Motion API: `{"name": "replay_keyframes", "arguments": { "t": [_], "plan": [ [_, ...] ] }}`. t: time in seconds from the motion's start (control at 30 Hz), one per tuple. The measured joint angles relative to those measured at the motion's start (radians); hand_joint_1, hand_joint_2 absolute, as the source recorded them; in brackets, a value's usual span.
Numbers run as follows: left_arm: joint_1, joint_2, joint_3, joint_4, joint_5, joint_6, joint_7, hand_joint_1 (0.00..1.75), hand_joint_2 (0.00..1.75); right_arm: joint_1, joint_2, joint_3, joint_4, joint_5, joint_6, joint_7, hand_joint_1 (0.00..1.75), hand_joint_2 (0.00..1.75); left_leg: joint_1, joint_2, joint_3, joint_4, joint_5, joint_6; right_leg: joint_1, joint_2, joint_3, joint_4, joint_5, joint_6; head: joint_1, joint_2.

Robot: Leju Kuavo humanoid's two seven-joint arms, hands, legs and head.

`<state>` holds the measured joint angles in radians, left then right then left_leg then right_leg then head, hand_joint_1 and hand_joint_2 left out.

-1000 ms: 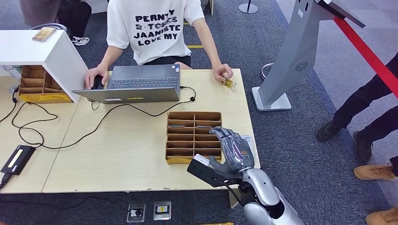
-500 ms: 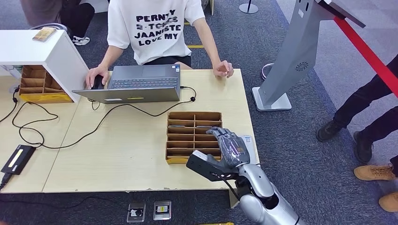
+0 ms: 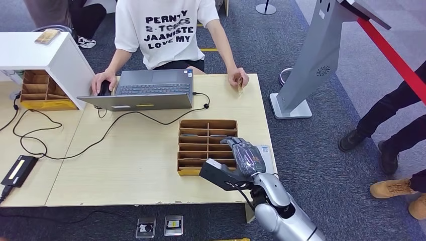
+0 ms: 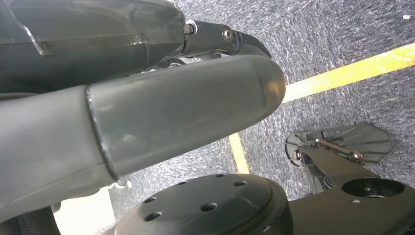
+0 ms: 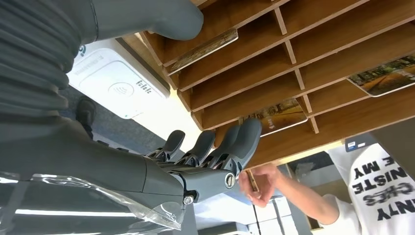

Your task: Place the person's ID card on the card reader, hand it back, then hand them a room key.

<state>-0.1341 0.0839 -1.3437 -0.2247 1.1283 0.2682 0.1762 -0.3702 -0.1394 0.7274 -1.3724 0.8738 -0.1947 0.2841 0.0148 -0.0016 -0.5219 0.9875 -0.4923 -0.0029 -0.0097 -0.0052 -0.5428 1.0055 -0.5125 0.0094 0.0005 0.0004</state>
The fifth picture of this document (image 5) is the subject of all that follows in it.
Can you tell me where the wooden card organizer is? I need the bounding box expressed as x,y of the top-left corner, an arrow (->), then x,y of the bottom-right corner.
121,0 -> 415,169

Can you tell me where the person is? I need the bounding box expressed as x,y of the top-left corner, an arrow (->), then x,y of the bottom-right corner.
238,142 -> 415,235

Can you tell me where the white background furniture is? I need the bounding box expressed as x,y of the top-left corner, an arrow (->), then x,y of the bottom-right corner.
194,194 -> 312,235

